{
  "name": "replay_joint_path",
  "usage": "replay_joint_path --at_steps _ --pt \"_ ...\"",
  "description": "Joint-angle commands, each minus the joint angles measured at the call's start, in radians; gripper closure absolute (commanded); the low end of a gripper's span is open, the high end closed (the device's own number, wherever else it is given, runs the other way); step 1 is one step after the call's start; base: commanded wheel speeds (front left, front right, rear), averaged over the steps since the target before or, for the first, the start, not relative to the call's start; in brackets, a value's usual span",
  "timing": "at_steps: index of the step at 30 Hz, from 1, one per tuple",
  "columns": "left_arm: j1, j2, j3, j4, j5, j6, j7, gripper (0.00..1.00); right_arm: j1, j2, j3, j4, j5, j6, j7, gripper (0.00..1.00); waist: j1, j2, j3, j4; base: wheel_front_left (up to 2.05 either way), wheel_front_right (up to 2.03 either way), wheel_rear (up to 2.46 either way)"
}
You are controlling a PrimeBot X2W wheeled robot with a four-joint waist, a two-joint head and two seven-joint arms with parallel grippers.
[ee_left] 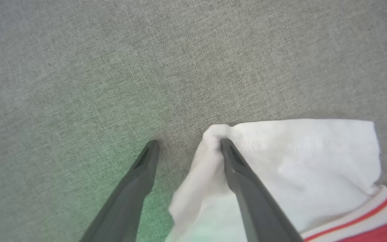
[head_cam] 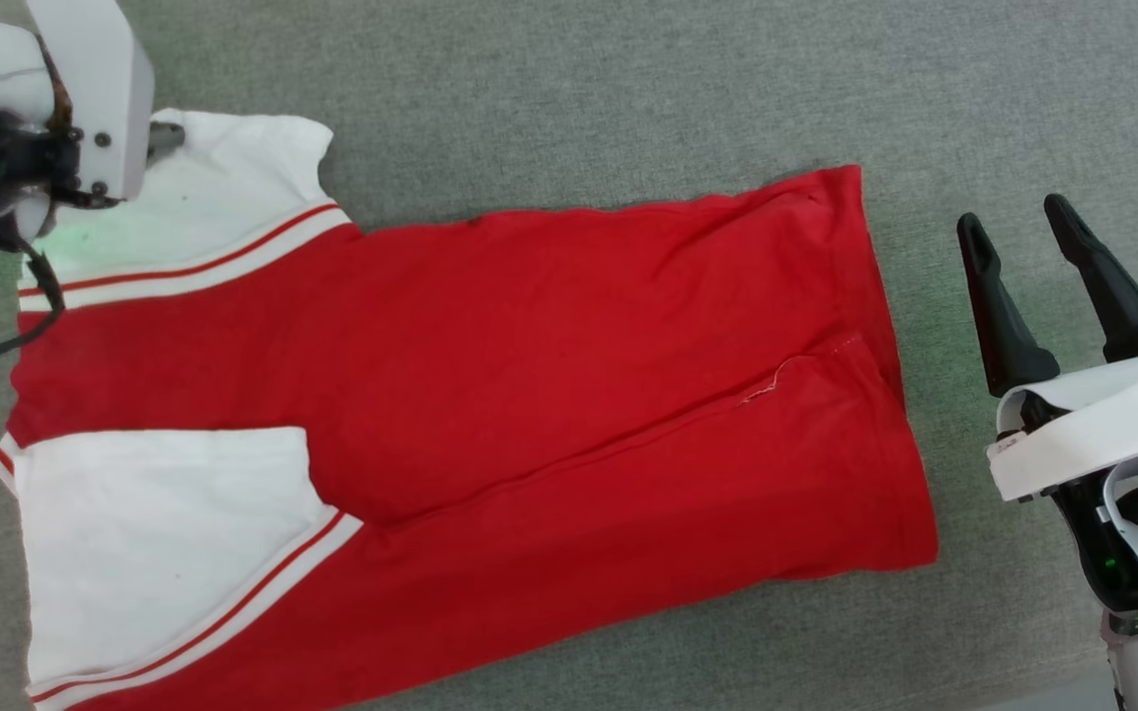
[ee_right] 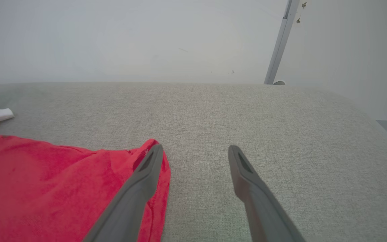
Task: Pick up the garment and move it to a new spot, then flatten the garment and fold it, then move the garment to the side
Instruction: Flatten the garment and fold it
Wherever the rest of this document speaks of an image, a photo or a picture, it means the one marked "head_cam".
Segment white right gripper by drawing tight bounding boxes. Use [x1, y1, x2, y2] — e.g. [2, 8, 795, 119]
[957, 194, 1138, 505]

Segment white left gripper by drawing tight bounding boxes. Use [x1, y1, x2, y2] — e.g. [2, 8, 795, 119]
[0, 0, 187, 213]

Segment red white basketball jersey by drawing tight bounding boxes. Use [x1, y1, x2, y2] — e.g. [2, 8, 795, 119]
[0, 109, 940, 711]

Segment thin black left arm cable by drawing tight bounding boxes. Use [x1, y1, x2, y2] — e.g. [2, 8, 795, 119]
[0, 222, 66, 363]

